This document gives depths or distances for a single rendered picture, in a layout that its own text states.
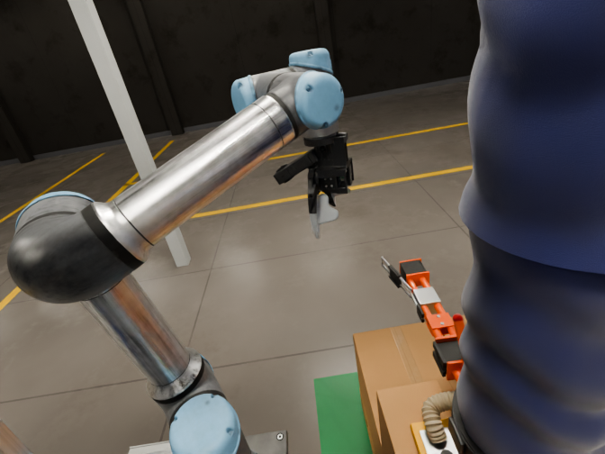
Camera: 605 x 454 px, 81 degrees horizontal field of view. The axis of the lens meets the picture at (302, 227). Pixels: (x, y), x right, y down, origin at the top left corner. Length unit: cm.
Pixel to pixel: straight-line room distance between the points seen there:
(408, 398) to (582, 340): 65
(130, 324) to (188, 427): 21
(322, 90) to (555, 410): 49
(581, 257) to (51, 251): 53
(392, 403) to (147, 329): 67
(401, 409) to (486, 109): 82
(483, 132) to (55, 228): 47
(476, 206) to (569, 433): 31
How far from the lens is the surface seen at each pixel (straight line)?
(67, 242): 47
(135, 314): 67
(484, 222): 43
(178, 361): 76
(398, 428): 103
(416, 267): 123
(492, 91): 40
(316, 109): 50
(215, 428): 72
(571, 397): 55
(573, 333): 48
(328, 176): 72
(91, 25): 329
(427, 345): 173
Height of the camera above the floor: 183
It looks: 28 degrees down
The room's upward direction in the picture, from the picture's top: 11 degrees counter-clockwise
